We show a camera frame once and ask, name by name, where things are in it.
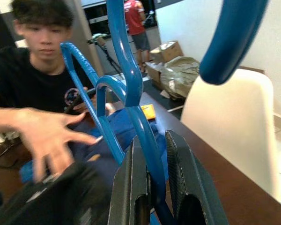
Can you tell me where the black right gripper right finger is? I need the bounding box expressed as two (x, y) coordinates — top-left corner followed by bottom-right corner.
(165, 130), (229, 225)

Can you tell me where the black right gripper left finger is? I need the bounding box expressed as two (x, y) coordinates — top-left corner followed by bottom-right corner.
(107, 137), (153, 225)

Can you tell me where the black shirt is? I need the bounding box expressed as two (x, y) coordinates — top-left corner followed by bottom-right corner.
(0, 161), (114, 225)

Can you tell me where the black smartphone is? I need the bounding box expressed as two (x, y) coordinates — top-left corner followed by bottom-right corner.
(63, 88), (96, 114)

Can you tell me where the blue plastic clothes hanger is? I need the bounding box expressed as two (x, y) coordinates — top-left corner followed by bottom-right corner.
(59, 0), (270, 225)

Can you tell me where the person's left hand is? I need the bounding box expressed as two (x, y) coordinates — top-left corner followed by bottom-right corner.
(72, 86), (96, 114)

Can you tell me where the person's right hand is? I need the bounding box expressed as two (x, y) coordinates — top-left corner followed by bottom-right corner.
(16, 107), (101, 181)

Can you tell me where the white plastic chair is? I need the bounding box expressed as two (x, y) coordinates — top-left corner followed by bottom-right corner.
(180, 67), (281, 203)

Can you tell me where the blue cloth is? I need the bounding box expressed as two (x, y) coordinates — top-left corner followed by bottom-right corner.
(18, 109), (167, 186)

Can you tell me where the yellow flat packet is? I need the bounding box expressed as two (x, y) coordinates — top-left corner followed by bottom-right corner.
(140, 105), (156, 120)

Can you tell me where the crumpled grey plastic bag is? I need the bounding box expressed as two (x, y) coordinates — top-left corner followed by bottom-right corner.
(159, 56), (201, 100)

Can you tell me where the brown cardboard box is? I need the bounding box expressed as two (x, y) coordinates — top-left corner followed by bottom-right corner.
(149, 41), (185, 63)
(144, 61), (163, 88)

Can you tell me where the person in black t-shirt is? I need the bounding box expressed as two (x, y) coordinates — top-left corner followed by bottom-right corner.
(0, 0), (104, 122)

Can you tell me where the person in red shirt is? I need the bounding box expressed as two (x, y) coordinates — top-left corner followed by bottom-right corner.
(123, 0), (153, 73)

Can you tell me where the black built-in oven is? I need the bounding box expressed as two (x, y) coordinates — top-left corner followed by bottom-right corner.
(83, 2), (111, 36)

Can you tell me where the black camera tripod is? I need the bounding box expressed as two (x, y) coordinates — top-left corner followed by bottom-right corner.
(88, 32), (122, 75)

